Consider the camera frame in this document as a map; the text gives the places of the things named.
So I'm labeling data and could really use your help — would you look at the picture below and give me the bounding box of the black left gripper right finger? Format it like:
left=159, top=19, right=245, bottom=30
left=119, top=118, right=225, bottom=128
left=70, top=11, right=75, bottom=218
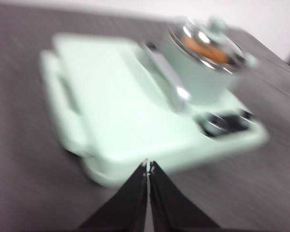
left=147, top=160, right=220, bottom=232

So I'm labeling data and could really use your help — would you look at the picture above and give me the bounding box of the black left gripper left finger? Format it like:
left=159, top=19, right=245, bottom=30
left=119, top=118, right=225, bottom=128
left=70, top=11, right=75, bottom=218
left=77, top=158, right=149, bottom=232

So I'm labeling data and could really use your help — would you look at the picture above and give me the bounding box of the glass lid with green knob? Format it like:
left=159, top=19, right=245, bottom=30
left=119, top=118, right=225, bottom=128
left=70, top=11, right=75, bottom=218
left=168, top=15, right=247, bottom=73

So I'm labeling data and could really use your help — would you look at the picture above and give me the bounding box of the mint green breakfast machine base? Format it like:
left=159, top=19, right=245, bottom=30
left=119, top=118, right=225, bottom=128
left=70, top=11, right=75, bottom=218
left=40, top=32, right=269, bottom=189

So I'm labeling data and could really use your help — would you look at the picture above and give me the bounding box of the silver control knob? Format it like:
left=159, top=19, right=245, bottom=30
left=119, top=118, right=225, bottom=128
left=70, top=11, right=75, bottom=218
left=203, top=113, right=230, bottom=132
left=236, top=108, right=254, bottom=119

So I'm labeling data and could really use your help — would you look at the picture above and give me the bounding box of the mint green pot with handle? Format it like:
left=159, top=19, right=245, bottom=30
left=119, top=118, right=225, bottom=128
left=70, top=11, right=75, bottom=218
left=159, top=24, right=259, bottom=106

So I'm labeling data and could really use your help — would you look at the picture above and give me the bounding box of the chrome griddle cover handle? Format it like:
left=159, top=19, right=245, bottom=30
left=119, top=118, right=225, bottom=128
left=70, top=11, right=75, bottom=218
left=145, top=42, right=191, bottom=109

